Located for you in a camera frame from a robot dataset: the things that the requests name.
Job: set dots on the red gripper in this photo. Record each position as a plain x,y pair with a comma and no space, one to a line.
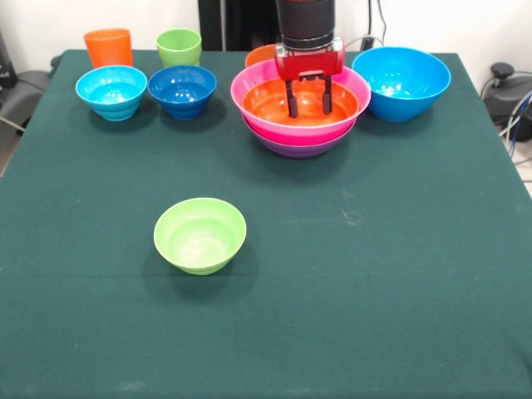
309,64

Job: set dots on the large pink bowl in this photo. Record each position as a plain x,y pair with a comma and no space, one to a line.
303,135

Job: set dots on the wide orange bowl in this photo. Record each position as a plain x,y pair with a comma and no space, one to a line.
262,104

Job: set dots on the purple bowl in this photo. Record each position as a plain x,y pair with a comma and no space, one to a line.
303,151

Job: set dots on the small dark blue bowl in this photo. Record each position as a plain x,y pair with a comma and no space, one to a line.
183,93

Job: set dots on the small light blue bowl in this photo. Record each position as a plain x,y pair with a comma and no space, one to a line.
111,93

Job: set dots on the orange cup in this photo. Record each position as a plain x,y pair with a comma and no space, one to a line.
108,47

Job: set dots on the small deep orange bowl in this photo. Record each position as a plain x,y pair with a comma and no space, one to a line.
262,56

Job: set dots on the medium blue bowl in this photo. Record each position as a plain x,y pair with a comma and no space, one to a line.
401,85

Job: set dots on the green cup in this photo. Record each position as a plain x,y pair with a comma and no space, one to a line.
178,47

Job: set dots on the small green bowl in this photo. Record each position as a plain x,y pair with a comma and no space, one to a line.
199,237

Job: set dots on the grey wheeled floor base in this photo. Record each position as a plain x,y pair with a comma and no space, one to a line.
25,93
509,89

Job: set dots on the dark green tablecloth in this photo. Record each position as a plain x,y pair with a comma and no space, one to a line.
266,332

